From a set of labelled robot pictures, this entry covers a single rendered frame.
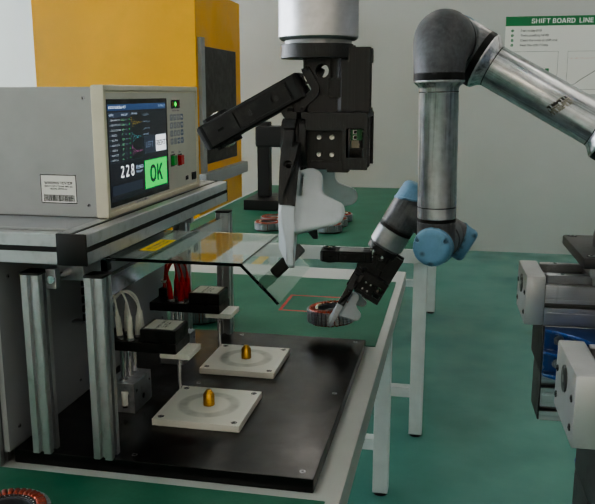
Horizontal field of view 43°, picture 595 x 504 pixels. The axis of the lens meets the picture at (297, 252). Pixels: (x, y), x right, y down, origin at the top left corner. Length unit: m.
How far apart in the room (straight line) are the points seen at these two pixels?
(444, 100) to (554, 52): 5.10
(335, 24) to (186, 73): 4.24
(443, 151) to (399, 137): 5.06
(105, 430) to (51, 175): 0.40
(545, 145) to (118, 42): 3.45
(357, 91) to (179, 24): 4.27
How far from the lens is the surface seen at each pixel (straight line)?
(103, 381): 1.17
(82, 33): 5.22
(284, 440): 1.24
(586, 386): 0.94
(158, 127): 1.42
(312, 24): 0.71
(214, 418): 1.29
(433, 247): 1.48
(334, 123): 0.71
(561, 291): 1.42
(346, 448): 1.27
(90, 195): 1.24
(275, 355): 1.57
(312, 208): 0.69
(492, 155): 6.52
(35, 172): 1.28
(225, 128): 0.74
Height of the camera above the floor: 1.31
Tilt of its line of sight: 12 degrees down
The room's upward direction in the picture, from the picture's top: straight up
